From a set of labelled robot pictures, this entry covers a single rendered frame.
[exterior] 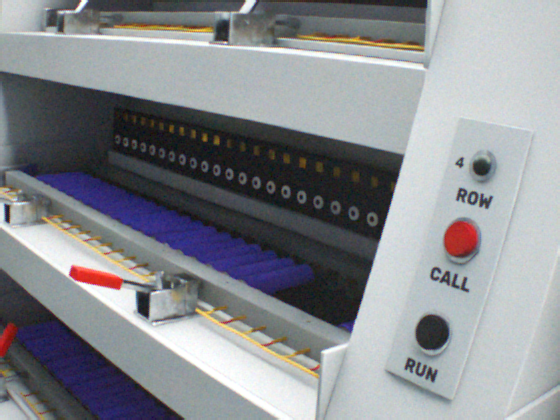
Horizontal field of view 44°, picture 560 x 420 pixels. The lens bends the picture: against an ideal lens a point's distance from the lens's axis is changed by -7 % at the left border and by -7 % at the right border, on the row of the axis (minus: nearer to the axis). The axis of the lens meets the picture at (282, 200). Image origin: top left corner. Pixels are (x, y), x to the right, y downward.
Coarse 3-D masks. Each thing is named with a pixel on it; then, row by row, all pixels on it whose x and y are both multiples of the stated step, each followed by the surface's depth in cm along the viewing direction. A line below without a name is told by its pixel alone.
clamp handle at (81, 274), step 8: (72, 264) 46; (72, 272) 45; (80, 272) 45; (88, 272) 45; (96, 272) 46; (104, 272) 47; (80, 280) 45; (88, 280) 45; (96, 280) 46; (104, 280) 46; (112, 280) 47; (120, 280) 47; (128, 280) 48; (160, 280) 49; (112, 288) 47; (128, 288) 48; (136, 288) 48; (144, 288) 48; (152, 288) 49; (160, 288) 50
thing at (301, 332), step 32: (0, 192) 78; (32, 192) 75; (96, 224) 64; (128, 256) 59; (160, 256) 56; (224, 288) 50; (256, 320) 48; (288, 320) 45; (320, 320) 46; (320, 352) 43
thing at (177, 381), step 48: (48, 144) 86; (96, 144) 91; (192, 192) 76; (0, 240) 69; (48, 240) 65; (336, 240) 61; (48, 288) 60; (96, 288) 55; (96, 336) 54; (144, 336) 48; (192, 336) 48; (144, 384) 49; (192, 384) 44; (240, 384) 41; (288, 384) 42
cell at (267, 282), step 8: (304, 264) 57; (272, 272) 55; (280, 272) 55; (288, 272) 56; (296, 272) 56; (304, 272) 56; (312, 272) 57; (248, 280) 53; (256, 280) 54; (264, 280) 54; (272, 280) 54; (280, 280) 55; (288, 280) 55; (296, 280) 56; (304, 280) 56; (312, 280) 57; (256, 288) 53; (264, 288) 54; (272, 288) 54; (280, 288) 55
